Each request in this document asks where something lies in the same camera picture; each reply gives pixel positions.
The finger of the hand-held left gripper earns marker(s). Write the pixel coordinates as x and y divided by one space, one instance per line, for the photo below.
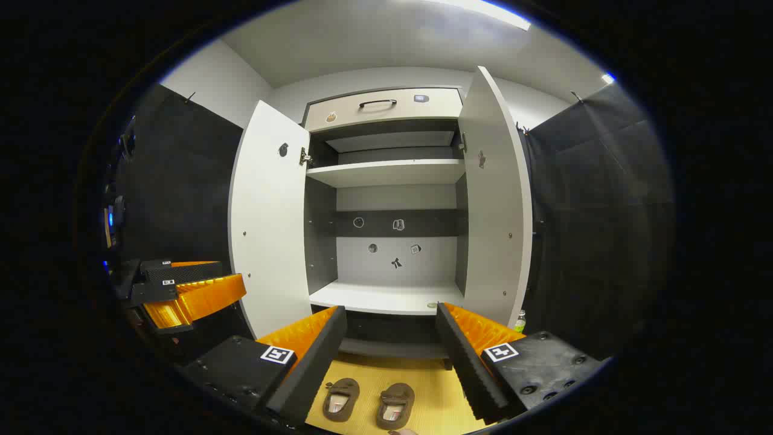
187 275
205 299

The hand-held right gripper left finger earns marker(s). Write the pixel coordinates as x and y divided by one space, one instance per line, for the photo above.
314 362

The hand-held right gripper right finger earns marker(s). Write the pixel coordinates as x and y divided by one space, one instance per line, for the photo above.
468 368

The brown fuzzy shoe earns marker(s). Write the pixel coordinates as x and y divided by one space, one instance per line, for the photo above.
395 406
341 399

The grey cabinet door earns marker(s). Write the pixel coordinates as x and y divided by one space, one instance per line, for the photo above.
495 199
269 223

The grey shoe cabinet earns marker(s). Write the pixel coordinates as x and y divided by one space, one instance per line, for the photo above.
392 266

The white cabinet shelf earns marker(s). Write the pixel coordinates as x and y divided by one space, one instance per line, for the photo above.
386 172

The beige cabinet drawer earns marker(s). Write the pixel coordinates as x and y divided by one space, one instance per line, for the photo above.
386 115

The green plastic bottle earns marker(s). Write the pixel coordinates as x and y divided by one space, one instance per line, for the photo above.
520 322

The black backdrop cloth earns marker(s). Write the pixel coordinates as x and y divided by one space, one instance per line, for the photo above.
598 229
181 193

